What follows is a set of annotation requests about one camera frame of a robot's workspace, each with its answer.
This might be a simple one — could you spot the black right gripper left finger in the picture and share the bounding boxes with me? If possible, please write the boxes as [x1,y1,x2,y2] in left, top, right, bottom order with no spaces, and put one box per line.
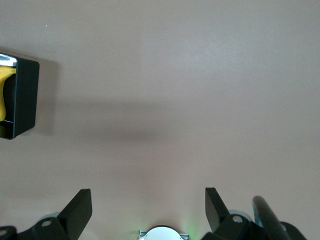
[18,188,93,240]

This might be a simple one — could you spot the yellow banana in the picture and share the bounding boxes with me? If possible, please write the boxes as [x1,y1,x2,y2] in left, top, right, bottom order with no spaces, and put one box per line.
[0,66,17,123]

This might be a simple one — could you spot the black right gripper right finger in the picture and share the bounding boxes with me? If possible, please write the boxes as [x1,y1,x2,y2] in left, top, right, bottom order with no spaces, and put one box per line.
[202,187,261,240]

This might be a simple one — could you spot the black plastic box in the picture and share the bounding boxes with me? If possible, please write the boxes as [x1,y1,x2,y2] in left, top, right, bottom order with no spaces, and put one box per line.
[0,52,41,141]

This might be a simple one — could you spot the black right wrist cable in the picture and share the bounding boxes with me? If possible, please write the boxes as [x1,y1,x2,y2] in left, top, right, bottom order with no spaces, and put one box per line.
[251,195,288,240]

